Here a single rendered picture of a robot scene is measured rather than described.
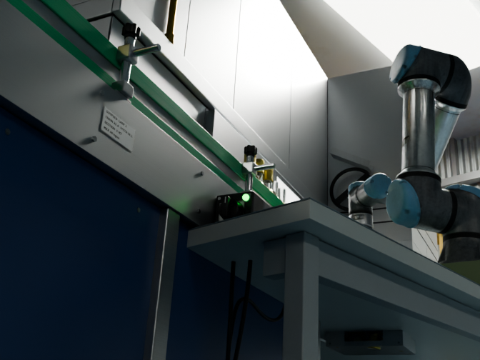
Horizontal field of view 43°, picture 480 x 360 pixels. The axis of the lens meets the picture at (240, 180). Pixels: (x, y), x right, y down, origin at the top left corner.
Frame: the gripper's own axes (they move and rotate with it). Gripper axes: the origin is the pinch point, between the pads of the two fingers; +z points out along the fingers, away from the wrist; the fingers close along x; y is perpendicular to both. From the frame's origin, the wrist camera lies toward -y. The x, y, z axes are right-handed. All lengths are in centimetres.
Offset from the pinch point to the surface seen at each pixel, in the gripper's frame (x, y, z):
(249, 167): 72, 9, -10
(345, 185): -73, 27, -68
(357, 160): -67, 19, -77
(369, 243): 84, -20, 13
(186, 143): 95, 11, -6
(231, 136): 30, 35, -44
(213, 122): 41, 35, -43
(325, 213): 96, -16, 11
